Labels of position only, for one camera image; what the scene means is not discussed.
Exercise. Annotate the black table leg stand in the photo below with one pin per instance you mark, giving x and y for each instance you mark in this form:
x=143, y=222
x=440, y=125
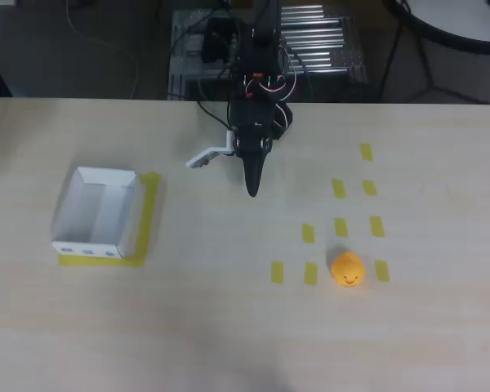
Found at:
x=426, y=77

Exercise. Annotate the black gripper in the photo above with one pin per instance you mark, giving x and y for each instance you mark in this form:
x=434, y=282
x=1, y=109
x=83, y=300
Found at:
x=251, y=152

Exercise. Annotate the aluminium profile frame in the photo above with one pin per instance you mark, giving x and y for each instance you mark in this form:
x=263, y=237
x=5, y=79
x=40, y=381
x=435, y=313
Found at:
x=322, y=45

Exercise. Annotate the short yellow tape strip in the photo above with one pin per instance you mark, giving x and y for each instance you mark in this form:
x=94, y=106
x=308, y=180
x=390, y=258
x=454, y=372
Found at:
x=341, y=227
x=277, y=273
x=369, y=188
x=339, y=188
x=311, y=273
x=308, y=233
x=381, y=270
x=366, y=152
x=377, y=226

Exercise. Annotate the long yellow tape strip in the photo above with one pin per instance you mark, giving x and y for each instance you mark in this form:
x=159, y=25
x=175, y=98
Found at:
x=98, y=261
x=149, y=212

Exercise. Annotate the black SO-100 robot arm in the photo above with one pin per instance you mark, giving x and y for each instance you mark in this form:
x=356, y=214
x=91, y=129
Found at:
x=261, y=49

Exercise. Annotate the orange rubber duck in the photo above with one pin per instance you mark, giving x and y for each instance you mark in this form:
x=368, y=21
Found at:
x=348, y=269

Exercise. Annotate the round white table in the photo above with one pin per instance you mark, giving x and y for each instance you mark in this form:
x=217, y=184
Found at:
x=445, y=20

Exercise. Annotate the white open cardboard box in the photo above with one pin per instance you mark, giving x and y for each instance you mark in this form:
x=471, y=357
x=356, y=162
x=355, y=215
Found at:
x=94, y=212

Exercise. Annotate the white gripper camera mount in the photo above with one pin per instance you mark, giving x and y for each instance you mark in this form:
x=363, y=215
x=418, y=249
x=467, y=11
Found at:
x=206, y=157

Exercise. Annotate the black rounded object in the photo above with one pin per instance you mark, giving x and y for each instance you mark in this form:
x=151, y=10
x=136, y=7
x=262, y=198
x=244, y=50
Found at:
x=216, y=41

